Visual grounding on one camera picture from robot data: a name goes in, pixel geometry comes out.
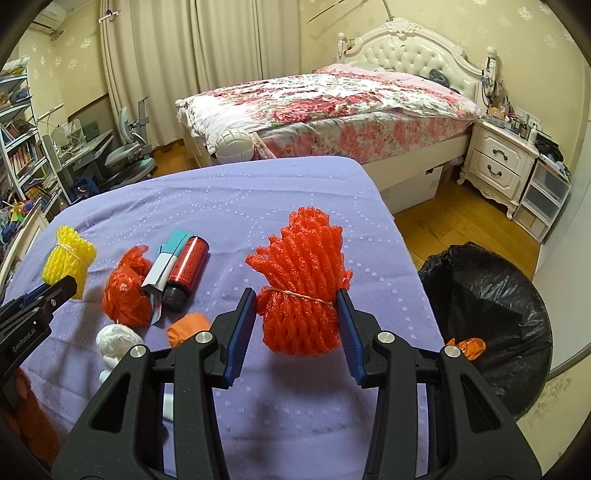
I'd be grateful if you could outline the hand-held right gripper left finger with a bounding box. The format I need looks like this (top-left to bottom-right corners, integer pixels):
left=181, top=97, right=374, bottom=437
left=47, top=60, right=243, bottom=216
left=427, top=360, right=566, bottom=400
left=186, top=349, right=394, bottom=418
left=54, top=287, right=257, bottom=480

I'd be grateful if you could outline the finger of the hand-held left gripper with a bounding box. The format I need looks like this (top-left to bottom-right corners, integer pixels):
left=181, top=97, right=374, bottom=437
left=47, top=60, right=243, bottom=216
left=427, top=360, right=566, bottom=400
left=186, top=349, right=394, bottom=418
left=0, top=275, right=78, bottom=326

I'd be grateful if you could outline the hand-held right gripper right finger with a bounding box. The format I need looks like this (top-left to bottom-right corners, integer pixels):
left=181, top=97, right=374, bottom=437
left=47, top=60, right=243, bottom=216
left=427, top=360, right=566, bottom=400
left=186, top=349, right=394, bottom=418
left=335, top=288, right=542, bottom=480

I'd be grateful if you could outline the yellow foam fruit net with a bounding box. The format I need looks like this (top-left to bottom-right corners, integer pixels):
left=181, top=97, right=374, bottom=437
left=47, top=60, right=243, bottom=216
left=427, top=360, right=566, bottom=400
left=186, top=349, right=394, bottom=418
left=41, top=225, right=98, bottom=300

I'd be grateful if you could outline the orange plastic piece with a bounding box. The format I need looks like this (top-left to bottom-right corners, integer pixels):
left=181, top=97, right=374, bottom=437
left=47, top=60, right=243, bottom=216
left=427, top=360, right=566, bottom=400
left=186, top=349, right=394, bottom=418
left=166, top=312, right=212, bottom=349

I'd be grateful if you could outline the red plastic bag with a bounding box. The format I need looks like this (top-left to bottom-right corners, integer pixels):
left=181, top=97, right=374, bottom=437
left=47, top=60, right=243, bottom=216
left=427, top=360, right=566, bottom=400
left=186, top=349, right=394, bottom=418
left=102, top=246, right=155, bottom=328

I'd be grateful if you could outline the red foam fruit net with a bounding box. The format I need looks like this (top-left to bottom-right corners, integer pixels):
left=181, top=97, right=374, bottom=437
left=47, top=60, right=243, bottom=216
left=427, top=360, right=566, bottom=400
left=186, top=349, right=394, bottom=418
left=245, top=207, right=354, bottom=358

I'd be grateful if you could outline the white paper ball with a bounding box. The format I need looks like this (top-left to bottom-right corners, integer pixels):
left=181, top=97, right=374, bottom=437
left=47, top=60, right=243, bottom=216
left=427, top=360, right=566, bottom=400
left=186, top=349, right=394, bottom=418
left=95, top=323, right=145, bottom=384

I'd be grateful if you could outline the small bottle with black cap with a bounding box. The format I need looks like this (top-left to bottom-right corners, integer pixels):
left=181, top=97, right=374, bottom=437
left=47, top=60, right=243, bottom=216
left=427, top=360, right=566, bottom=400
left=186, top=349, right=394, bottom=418
left=161, top=236, right=209, bottom=312

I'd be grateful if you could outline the teal and white wrapper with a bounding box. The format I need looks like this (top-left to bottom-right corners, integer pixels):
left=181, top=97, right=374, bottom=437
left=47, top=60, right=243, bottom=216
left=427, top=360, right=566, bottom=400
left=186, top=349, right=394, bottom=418
left=141, top=229, right=197, bottom=326

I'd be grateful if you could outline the orange wrapper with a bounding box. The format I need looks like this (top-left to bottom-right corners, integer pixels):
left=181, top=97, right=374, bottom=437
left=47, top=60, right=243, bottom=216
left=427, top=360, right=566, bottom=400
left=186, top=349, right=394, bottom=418
left=445, top=337, right=488, bottom=361

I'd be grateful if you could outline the bin with black bag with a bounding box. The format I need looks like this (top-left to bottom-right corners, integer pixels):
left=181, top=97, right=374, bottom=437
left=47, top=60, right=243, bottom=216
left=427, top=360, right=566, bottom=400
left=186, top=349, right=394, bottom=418
left=418, top=242, right=554, bottom=418

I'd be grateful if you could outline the orange plastic bag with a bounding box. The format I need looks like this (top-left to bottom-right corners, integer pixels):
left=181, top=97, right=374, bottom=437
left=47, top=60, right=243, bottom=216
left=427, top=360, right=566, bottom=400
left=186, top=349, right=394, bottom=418
left=0, top=369, right=61, bottom=467

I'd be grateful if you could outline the purple quilted cloth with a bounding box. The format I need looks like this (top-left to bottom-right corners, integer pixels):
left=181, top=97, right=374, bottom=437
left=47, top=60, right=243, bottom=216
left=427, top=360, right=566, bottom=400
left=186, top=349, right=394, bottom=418
left=0, top=157, right=446, bottom=480

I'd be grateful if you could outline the grey study desk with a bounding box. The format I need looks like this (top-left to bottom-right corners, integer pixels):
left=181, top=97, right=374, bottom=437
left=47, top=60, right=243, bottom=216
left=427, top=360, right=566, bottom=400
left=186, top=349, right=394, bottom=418
left=39, top=104, right=116, bottom=204

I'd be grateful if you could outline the grey desk chair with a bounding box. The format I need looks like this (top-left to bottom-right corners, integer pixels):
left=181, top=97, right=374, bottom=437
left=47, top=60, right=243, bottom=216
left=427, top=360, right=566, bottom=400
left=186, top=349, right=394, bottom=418
left=104, top=97, right=155, bottom=181

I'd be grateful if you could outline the white box under bed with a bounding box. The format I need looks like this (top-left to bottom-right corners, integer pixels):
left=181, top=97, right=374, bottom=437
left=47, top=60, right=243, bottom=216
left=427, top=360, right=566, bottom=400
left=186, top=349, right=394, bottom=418
left=383, top=165, right=445, bottom=214

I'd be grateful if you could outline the white bookshelf with books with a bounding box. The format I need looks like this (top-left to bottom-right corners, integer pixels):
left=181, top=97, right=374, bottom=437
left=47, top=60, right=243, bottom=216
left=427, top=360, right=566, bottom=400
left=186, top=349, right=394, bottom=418
left=0, top=60, right=70, bottom=217

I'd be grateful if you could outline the white volleyball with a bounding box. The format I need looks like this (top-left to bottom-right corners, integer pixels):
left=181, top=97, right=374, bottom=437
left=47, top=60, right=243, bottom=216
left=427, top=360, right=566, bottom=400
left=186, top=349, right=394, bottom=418
left=216, top=130, right=256, bottom=162

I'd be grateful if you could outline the white wardrobe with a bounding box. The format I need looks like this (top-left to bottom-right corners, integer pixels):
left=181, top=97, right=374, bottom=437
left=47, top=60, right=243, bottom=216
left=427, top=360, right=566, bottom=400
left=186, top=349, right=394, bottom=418
left=531, top=175, right=591, bottom=374

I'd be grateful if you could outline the white nightstand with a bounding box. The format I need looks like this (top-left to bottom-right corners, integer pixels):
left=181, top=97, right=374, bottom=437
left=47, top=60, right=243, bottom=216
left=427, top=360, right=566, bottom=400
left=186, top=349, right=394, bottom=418
left=459, top=117, right=541, bottom=220

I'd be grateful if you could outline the pink floral quilt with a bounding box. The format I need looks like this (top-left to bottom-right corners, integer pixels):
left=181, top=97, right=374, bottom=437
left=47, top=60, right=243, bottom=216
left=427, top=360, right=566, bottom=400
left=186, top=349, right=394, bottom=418
left=182, top=69, right=481, bottom=162

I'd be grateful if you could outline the clear plastic drawer unit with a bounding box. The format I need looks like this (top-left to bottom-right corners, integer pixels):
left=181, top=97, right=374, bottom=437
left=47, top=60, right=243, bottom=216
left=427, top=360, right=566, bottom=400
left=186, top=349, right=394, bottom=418
left=512, top=159, right=572, bottom=243

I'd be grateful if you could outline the beige curtain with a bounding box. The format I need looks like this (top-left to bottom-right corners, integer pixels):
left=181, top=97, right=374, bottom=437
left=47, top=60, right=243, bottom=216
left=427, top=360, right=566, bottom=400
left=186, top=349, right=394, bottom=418
left=99, top=0, right=303, bottom=151

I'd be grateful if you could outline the group of small bottles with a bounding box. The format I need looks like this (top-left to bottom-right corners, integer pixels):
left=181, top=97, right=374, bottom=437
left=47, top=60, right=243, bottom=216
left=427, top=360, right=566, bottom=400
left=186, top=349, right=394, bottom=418
left=480, top=46, right=541, bottom=139

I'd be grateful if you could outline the dark clothes pile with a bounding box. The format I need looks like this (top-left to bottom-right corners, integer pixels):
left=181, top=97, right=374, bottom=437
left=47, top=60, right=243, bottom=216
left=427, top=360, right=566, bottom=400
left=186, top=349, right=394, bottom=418
left=536, top=134, right=571, bottom=174

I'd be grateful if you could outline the white bed with tufted headboard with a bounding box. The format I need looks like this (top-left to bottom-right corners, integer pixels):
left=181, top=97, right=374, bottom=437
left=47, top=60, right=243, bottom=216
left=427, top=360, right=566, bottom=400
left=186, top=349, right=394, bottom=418
left=175, top=17, right=485, bottom=208

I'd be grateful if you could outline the wall air conditioner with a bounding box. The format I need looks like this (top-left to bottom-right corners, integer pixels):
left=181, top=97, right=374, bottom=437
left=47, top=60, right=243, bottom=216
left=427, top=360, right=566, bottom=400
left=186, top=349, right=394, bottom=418
left=30, top=4, right=68, bottom=29

